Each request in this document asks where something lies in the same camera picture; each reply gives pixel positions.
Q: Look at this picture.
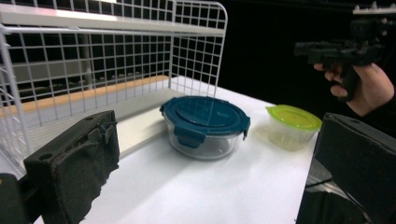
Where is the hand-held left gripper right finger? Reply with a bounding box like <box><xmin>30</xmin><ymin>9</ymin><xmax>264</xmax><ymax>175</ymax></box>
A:
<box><xmin>313</xmin><ymin>112</ymin><xmax>396</xmax><ymax>224</ymax></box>

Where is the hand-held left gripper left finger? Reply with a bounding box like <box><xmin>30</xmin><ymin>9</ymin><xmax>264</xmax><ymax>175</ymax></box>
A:
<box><xmin>23</xmin><ymin>109</ymin><xmax>120</xmax><ymax>224</ymax></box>

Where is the glass container with blue lid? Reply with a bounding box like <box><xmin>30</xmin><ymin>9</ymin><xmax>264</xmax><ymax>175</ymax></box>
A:
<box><xmin>159</xmin><ymin>95</ymin><xmax>252</xmax><ymax>161</ymax></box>

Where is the white wire shelf rack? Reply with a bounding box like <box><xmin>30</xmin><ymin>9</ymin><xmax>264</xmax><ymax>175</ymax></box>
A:
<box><xmin>0</xmin><ymin>0</ymin><xmax>229</xmax><ymax>179</ymax></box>

